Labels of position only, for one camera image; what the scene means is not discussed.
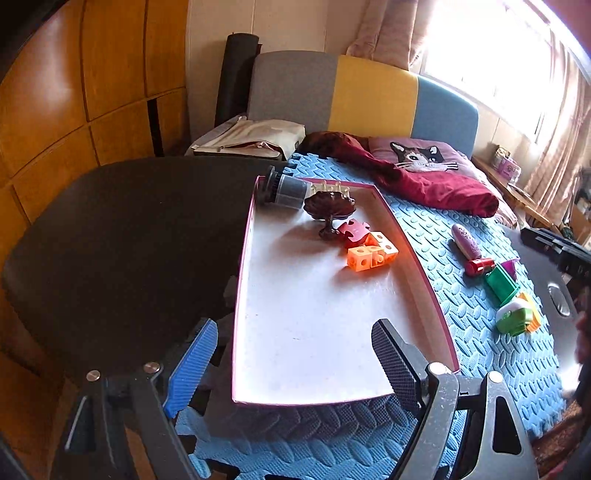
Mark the pink cardboard box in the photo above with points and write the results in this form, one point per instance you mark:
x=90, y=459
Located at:
x=314, y=323

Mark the brown pedestal dish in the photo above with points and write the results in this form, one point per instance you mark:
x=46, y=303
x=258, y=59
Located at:
x=330, y=207

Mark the blue foam mat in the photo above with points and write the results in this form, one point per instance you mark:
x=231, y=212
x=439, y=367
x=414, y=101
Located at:
x=485, y=392

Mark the pink curtain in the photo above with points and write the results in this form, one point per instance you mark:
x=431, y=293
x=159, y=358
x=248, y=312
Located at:
x=388, y=32
x=563, y=138

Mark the red cylinder stamp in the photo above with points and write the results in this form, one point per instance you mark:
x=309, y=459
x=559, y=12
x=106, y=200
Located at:
x=480, y=266

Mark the magenta plastic cup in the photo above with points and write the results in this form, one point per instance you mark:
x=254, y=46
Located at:
x=511, y=267

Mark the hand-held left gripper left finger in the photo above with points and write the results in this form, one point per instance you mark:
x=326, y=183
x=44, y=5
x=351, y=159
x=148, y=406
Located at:
x=194, y=369

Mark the grey yellow blue headboard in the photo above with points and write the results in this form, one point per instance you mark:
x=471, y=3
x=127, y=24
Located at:
x=369, y=97

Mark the window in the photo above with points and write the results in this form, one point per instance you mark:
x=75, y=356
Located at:
x=485, y=55

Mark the cat print pillow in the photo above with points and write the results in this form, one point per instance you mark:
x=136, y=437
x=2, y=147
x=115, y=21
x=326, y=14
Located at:
x=415, y=157

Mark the orange linked cubes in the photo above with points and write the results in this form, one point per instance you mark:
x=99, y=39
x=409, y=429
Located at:
x=362, y=258

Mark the beige crown-shaped comb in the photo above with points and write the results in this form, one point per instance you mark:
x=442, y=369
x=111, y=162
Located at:
x=330, y=189

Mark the wooden side table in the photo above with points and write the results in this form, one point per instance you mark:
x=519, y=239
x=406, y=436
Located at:
x=521, y=194

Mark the black silver cylinder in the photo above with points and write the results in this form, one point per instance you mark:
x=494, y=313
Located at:
x=288, y=191

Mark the green square block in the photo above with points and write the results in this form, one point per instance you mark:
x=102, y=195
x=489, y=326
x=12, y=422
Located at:
x=501, y=284

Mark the purple toy box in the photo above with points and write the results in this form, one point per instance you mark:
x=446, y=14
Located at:
x=505, y=164

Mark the beige tote bag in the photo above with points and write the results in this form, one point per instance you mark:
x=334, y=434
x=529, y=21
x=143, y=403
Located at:
x=272, y=138

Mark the orange block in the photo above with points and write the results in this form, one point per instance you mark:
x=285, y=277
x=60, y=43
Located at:
x=534, y=314

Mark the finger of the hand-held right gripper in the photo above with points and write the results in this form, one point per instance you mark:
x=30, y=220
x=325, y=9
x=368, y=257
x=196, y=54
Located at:
x=575, y=265
x=549, y=239

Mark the wooden wardrobe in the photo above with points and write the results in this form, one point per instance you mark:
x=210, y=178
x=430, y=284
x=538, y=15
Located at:
x=69, y=92

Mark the maroon cloth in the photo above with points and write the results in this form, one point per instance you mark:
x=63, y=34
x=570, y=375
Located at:
x=438, y=189

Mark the red puzzle piece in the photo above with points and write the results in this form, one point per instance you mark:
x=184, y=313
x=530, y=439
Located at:
x=353, y=229

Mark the pink egg-shaped toy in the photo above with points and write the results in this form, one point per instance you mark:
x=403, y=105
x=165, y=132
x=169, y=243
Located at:
x=466, y=242

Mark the pink bedding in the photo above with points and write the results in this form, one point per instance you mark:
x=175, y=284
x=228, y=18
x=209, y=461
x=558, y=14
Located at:
x=508, y=212

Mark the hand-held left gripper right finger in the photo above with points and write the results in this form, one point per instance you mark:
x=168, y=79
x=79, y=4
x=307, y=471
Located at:
x=397, y=364

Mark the person's right hand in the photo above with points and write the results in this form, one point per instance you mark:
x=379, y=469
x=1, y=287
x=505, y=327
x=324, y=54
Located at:
x=584, y=332

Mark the black rolled mat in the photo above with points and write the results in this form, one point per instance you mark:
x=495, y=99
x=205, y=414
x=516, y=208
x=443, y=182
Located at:
x=235, y=78

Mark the green white round toy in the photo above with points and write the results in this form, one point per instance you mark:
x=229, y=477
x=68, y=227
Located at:
x=512, y=321

